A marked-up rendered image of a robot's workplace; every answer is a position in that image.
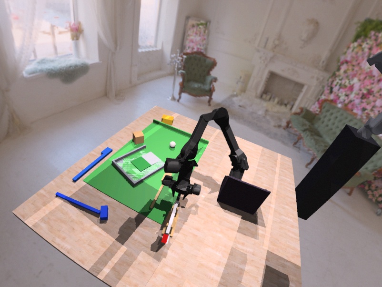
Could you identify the green putting mat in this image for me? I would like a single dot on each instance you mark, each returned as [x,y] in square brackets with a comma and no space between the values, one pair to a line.
[108,179]

